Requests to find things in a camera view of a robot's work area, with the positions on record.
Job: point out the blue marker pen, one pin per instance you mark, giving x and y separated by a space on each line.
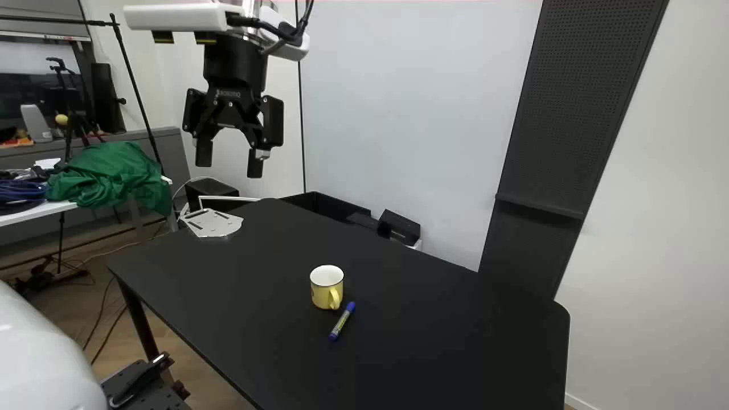
342 319

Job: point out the green crumpled cloth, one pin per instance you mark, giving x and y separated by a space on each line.
104 177

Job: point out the black table leg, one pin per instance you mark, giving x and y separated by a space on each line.
140 319

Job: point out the black box with white bar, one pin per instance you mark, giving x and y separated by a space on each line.
208 188

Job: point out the small black box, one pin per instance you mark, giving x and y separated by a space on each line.
398 226

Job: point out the blue bundle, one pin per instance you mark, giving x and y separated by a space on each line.
17 192

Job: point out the black tripod with yellow ball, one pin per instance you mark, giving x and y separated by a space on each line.
68 115

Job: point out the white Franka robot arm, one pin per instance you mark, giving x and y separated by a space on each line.
37 356

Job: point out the grey low cabinet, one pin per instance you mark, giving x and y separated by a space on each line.
172 150

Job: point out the tall black acoustic panel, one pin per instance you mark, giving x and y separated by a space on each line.
560 138

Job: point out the black slanted stand pole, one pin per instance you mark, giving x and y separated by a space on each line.
140 99

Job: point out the white backdrop board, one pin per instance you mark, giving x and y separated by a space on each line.
410 115

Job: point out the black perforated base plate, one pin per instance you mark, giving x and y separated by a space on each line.
143 387

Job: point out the white side table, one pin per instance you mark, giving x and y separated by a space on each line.
29 213

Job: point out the gold cup with white inside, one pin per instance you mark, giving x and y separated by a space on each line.
327 291

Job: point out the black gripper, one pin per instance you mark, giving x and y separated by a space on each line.
234 69

